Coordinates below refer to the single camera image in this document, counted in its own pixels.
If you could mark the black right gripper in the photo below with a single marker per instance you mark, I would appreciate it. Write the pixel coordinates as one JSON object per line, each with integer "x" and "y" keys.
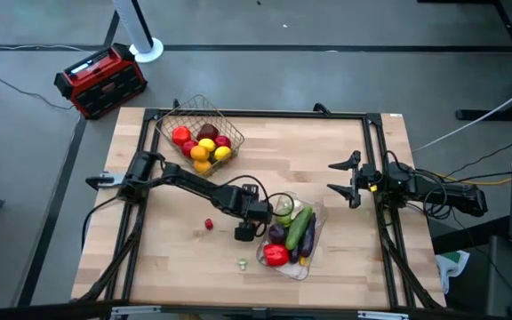
{"x": 373, "y": 180}

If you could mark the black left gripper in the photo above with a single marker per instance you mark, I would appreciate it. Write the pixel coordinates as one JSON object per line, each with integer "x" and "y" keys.
{"x": 256, "y": 212}

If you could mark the striped green squash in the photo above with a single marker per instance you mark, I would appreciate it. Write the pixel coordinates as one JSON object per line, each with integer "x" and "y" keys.
{"x": 284, "y": 218}

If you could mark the dark toy avocado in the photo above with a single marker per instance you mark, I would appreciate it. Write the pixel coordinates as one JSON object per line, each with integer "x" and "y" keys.
{"x": 277, "y": 233}

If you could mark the white garlic bulb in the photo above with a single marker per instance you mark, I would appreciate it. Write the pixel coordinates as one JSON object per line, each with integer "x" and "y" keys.
{"x": 297, "y": 206}

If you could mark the green cucumber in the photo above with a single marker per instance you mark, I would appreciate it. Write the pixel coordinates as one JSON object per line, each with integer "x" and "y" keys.
{"x": 298, "y": 227}

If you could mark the red bell pepper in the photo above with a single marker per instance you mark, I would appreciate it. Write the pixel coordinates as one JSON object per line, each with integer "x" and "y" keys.
{"x": 276, "y": 254}

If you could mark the long purple eggplant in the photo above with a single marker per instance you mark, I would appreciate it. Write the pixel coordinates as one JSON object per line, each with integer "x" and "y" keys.
{"x": 308, "y": 237}
{"x": 294, "y": 255}

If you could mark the small yellow chili pepper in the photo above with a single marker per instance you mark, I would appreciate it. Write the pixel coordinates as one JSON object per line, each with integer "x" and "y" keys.
{"x": 302, "y": 261}

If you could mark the clear plastic bin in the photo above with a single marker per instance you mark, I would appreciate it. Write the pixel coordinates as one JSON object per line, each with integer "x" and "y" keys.
{"x": 316, "y": 266}

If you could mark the red apple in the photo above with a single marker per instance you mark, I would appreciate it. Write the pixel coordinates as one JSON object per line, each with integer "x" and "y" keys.
{"x": 188, "y": 149}

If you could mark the dark red round fruit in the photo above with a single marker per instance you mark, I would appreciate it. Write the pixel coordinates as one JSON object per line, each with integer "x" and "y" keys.
{"x": 207, "y": 131}

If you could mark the bright orange-red fruit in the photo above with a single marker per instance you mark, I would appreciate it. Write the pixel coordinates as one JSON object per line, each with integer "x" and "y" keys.
{"x": 181, "y": 134}

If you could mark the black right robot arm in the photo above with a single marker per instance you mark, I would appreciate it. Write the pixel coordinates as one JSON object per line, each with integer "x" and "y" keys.
{"x": 456, "y": 195}

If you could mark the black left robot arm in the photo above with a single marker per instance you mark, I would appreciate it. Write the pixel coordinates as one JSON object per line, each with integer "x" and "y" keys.
{"x": 194, "y": 182}

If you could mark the small red strawberry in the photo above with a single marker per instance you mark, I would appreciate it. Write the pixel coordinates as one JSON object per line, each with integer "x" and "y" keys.
{"x": 209, "y": 223}

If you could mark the small white mushroom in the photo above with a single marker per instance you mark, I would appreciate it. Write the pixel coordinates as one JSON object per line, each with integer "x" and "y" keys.
{"x": 242, "y": 264}

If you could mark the green and white bag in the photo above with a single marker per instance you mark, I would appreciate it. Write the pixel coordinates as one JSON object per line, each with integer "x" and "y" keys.
{"x": 451, "y": 266}

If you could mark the white pole with round base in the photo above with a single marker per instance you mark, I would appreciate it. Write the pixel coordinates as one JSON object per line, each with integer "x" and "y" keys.
{"x": 146, "y": 46}

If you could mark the red and black radio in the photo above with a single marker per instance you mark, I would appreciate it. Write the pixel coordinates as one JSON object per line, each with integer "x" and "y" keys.
{"x": 100, "y": 80}

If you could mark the black aluminium table frame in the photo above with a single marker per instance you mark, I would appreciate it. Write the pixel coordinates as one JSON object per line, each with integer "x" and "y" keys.
{"x": 260, "y": 113}

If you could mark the silver metal bracket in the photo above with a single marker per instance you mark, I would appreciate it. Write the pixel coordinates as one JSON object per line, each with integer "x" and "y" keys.
{"x": 135, "y": 309}
{"x": 382, "y": 315}

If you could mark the black table leg frame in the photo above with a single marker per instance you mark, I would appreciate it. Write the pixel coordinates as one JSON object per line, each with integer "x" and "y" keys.
{"x": 496, "y": 114}

